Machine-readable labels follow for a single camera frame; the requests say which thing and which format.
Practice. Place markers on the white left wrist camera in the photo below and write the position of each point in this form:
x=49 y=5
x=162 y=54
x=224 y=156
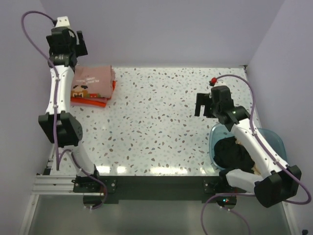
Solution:
x=63 y=22

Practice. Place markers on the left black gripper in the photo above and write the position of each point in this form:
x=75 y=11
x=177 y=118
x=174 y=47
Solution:
x=81 y=50

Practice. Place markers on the black t-shirt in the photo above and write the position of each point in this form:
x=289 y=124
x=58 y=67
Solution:
x=229 y=154

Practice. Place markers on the beige t-shirt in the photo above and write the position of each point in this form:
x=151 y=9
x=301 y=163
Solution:
x=256 y=169

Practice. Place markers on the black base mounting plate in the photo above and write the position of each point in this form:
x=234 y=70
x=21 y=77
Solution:
x=113 y=189

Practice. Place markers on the aluminium front rail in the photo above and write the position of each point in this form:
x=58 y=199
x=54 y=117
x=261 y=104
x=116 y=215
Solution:
x=58 y=185

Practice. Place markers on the dusty pink printed t-shirt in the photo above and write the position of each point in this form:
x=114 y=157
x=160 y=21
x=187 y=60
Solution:
x=84 y=74

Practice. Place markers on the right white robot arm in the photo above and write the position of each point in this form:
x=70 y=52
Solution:
x=256 y=159

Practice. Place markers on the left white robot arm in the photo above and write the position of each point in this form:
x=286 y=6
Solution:
x=60 y=126

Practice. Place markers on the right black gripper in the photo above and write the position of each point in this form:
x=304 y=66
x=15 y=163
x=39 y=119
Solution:
x=203 y=99

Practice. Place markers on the translucent blue plastic bin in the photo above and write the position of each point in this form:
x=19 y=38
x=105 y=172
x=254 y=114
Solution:
x=219 y=132

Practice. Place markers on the folded salmon pink t-shirt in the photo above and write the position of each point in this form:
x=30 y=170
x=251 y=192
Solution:
x=111 y=77

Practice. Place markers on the folded orange t-shirt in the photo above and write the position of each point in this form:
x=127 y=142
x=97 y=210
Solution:
x=95 y=101

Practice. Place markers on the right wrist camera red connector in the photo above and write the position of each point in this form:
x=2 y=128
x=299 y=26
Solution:
x=214 y=82

